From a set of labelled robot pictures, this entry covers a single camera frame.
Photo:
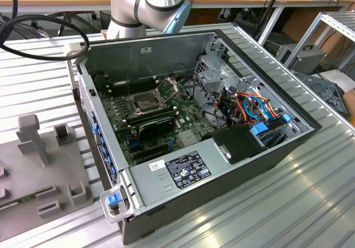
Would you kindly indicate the CPU socket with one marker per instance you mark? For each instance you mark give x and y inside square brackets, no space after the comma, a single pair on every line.
[144,103]

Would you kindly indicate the green motherboard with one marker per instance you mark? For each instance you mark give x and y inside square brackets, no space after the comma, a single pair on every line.
[191,115]

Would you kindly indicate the black graphics card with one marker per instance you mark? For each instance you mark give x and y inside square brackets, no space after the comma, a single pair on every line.
[155,128]

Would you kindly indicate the silver chipset heatsink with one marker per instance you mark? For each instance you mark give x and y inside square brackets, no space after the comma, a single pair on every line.
[188,139]

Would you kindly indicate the black expansion slot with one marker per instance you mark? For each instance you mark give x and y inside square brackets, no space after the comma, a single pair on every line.
[149,147]
[151,155]

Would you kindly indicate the metal drive cage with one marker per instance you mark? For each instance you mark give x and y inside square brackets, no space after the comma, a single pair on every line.
[216,76]

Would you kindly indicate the thin locking lever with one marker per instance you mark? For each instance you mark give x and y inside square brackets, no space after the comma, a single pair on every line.
[129,88]

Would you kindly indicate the black plastic cover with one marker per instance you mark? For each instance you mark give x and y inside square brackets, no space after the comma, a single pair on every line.
[238,145]

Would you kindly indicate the grey power supply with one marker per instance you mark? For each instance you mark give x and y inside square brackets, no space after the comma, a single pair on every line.
[155,181]

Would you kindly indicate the blue disk carrier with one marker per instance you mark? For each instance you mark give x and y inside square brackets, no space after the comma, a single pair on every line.
[259,128]

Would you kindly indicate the black PC case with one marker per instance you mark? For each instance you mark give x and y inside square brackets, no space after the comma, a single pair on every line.
[194,209]

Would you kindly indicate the blue case latch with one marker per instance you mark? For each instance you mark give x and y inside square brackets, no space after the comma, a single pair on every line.
[113,200]

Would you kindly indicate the blue plastic clip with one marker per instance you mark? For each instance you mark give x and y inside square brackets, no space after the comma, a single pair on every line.
[286,118]

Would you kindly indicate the grey metal box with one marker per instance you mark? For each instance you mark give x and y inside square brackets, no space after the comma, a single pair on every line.
[308,59]

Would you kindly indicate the dark case side panel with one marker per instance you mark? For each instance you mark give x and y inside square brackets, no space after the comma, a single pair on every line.
[319,84]

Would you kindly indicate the black office chair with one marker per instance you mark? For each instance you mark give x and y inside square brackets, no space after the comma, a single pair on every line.
[66,15]

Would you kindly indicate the grey parts rack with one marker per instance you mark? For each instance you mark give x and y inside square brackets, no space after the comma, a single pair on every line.
[33,178]

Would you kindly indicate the brown cardboard box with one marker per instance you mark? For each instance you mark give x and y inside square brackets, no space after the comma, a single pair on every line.
[350,103]

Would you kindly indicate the green RAM stick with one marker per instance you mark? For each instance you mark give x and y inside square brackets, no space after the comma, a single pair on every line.
[26,198]

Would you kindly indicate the aluminium profile frame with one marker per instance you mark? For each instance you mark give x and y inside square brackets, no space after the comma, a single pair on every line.
[305,38]

